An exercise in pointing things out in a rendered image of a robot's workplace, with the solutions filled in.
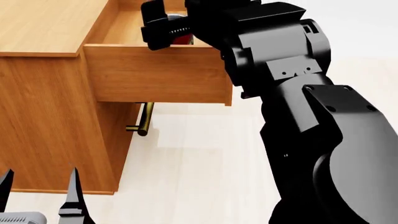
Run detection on wooden cabinet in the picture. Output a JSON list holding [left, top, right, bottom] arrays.
[[0, 0, 143, 196]]

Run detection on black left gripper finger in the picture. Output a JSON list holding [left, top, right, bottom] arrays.
[[58, 166, 96, 224], [0, 168, 16, 213]]

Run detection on red ketchup bottle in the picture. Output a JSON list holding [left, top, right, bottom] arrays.
[[167, 13, 196, 46]]

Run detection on open wooden drawer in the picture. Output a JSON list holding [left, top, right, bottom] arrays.
[[83, 0, 233, 107]]

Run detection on brass bar drawer handle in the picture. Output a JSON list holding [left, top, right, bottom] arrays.
[[125, 101, 155, 138]]

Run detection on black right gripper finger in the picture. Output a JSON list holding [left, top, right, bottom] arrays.
[[140, 22, 172, 52], [140, 0, 170, 25]]

